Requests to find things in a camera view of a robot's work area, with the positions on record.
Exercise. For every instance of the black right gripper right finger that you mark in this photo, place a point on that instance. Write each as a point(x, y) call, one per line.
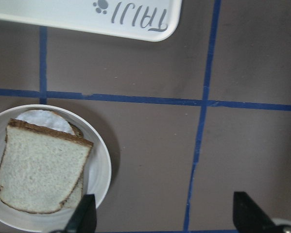
point(248, 217)

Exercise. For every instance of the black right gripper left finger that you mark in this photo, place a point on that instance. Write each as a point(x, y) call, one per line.
point(84, 218)

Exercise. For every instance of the white round plate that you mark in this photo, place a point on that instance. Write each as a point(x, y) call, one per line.
point(97, 174)

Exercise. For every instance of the brown-crust bread slice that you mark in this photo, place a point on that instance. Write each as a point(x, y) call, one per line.
point(40, 167)

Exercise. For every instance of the fried egg toy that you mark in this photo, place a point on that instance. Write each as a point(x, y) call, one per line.
point(47, 119)

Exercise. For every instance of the white bear tray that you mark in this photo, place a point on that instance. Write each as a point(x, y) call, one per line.
point(146, 20)

